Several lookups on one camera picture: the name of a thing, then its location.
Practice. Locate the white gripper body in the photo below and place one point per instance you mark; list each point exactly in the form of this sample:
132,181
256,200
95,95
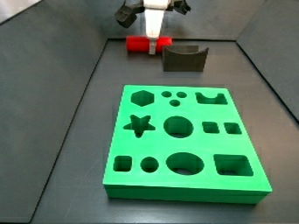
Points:
154,16

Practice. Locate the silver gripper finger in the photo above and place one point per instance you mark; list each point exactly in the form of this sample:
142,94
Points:
152,46

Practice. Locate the red cylinder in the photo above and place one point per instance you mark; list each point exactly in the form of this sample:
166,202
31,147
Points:
138,44

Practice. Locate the green foam shape board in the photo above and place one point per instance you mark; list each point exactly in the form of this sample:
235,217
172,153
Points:
180,148

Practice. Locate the black curved cradle stand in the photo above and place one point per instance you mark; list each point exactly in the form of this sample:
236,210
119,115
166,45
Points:
184,58

